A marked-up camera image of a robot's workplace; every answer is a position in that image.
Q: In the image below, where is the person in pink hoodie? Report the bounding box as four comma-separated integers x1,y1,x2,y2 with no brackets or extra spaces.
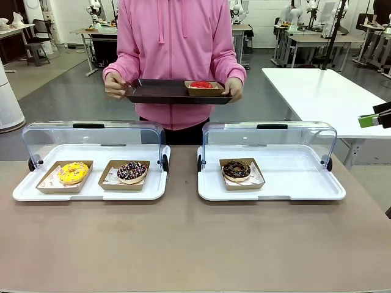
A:
103,0,247,146

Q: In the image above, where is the person's right forearm pink sleeve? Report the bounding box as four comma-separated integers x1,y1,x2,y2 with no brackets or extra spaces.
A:
103,50,143,85

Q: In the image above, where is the white side table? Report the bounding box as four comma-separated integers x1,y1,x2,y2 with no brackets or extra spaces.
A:
261,67,391,172

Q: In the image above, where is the yellow donut in paper tray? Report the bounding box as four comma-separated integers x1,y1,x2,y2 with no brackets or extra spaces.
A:
35,160,94,194

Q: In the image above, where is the chocolate donut right tray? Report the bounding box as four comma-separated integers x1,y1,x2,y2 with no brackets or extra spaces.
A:
219,157,266,192

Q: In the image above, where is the clear display case lid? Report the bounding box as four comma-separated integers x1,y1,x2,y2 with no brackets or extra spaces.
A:
21,121,167,167
201,121,338,167

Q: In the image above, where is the white cylindrical appliance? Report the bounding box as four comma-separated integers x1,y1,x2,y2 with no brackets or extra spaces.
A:
0,56,26,134

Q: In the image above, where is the person's left forearm pink sleeve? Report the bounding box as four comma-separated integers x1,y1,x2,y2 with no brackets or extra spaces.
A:
210,51,247,86

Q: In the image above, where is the yellow sprinkle donut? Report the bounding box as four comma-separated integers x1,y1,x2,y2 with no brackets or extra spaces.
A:
57,162,90,185

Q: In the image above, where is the chocolate sprinkle donut left tray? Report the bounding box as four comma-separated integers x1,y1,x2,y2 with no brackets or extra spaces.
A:
98,159,151,192

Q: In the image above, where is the person's left hand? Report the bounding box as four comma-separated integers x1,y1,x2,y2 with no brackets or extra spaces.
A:
220,78,244,102

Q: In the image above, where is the white display tray base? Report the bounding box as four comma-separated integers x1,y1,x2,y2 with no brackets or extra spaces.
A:
197,143,347,202
12,143,171,202

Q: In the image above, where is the dark office chair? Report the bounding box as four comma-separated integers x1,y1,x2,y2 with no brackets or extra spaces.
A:
23,18,52,67

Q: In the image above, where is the chocolate sprinkle donut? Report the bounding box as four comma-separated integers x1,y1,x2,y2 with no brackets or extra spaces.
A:
117,161,148,185

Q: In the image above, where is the dark serving tray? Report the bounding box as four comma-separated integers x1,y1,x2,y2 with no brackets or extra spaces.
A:
124,78,235,105

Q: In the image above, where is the black tripod pole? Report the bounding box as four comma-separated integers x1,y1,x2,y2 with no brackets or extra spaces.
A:
323,0,349,71

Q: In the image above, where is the grey background desk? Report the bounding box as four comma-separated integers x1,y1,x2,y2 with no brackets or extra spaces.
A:
287,34,364,73
69,27,119,77
231,24,254,71

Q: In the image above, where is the person's right hand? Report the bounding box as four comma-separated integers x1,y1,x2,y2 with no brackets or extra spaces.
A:
104,72,128,100

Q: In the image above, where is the chocolate nut donut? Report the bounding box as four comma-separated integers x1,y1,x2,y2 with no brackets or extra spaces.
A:
222,161,252,183

